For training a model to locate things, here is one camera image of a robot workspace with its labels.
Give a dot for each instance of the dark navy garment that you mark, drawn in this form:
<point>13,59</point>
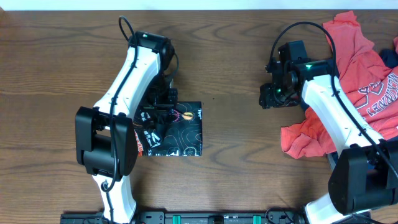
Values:
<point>389,57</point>

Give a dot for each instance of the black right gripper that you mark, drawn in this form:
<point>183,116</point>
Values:
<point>267,99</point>

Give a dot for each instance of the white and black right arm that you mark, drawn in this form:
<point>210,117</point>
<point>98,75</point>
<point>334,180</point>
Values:
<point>364,177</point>

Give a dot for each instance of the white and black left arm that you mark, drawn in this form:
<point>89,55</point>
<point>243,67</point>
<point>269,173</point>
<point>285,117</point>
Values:
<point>105,136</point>

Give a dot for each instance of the black mounting rail base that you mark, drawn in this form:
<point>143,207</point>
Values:
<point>157,217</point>

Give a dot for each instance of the red printed t-shirt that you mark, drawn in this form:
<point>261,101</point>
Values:
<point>369,84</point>

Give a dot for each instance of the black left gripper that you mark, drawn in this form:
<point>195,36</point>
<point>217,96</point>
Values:
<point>170,103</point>

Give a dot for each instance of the black orange-patterned jersey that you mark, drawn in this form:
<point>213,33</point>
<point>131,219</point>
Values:
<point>178,133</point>

